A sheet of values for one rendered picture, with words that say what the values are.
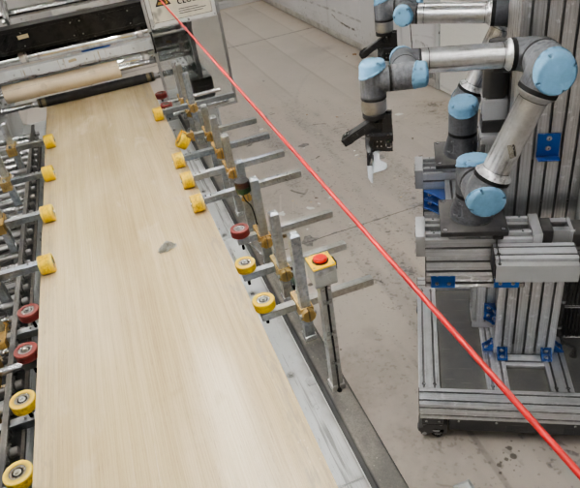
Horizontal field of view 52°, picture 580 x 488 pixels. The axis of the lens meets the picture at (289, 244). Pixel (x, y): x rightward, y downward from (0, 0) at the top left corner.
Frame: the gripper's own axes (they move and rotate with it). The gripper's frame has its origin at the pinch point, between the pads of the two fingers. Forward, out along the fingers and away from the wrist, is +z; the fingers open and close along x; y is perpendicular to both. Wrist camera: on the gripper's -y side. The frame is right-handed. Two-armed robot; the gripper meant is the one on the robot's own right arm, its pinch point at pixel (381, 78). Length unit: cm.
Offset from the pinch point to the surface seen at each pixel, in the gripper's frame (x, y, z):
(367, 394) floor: -61, -11, 132
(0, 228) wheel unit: -55, -170, 36
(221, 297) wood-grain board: -96, -55, 42
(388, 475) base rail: -150, 5, 62
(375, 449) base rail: -142, 1, 62
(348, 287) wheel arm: -84, -11, 47
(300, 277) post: -96, -25, 32
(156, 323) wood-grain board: -110, -75, 42
